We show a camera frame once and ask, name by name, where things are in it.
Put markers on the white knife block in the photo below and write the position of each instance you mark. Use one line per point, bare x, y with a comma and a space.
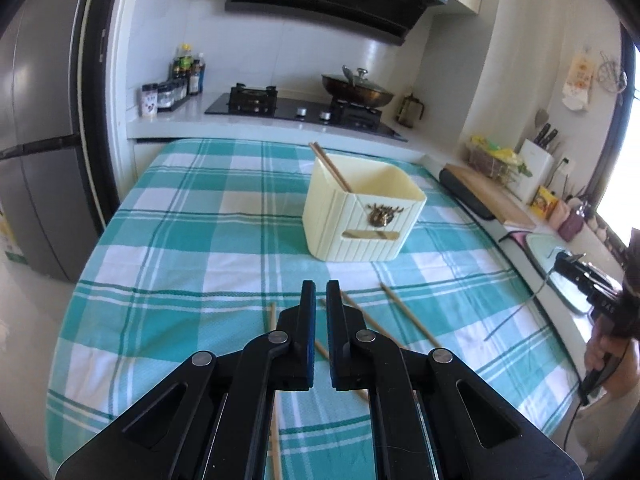
535, 172

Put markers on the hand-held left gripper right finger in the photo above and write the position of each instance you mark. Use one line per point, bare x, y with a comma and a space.
336, 320

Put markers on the black rack of spice jars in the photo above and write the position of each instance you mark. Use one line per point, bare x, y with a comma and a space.
172, 97

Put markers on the cream ribbed utensil holder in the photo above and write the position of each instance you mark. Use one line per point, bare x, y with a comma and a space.
350, 230

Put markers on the dark glass pitcher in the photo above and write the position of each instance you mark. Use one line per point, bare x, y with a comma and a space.
410, 112

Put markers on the pale green lid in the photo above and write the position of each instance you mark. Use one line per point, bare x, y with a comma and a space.
545, 270

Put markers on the garlic bulbs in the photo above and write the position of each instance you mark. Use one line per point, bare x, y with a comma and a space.
600, 230

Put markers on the yellow-capped sauce bottle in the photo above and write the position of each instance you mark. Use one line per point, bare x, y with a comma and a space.
185, 67

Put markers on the grey steel refrigerator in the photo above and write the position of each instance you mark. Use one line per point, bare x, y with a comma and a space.
45, 160

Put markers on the wall socket with plug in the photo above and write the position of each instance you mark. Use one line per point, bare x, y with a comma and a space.
564, 166

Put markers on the person's right hand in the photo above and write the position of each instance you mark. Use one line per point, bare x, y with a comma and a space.
594, 350

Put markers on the white-labelled spice jar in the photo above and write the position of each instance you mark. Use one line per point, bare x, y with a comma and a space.
149, 101

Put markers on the white-capped dark bottle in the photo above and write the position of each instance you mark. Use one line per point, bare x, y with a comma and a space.
198, 77

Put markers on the black gas stove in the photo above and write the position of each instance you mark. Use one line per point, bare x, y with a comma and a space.
295, 110

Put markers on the person's right forearm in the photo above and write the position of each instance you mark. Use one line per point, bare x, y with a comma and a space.
627, 375

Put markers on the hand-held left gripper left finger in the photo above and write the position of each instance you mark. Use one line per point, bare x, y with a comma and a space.
305, 320

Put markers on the yellow green vegetable bag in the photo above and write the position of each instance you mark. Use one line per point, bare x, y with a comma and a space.
497, 152

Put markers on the black window frame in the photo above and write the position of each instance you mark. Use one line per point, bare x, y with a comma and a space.
612, 150

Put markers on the printed hanging bag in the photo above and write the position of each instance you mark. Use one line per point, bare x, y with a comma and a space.
577, 82

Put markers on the glass wok lid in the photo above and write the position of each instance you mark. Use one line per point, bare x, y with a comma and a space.
367, 82

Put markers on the wooden cutting board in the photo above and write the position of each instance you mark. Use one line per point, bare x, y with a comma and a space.
495, 195

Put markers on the black door frame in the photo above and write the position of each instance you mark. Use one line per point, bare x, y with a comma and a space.
90, 110

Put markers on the single wooden chopstick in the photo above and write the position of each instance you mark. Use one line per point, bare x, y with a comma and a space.
335, 166
327, 166
410, 315
323, 304
360, 310
272, 317

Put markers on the dark wok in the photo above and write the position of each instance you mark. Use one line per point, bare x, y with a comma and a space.
357, 96

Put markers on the pink cloth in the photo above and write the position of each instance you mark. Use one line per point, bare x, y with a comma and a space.
515, 237

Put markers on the teal checked tablecloth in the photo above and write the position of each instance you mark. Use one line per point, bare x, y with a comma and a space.
175, 270

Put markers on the yellow printed carton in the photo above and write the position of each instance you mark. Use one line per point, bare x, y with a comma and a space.
12, 240

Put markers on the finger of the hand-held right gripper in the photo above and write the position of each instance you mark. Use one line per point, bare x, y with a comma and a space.
570, 262
580, 285

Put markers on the pink cup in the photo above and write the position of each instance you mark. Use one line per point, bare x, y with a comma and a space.
560, 212

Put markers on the dark sauce bottle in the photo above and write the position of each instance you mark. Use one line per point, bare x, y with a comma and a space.
177, 72

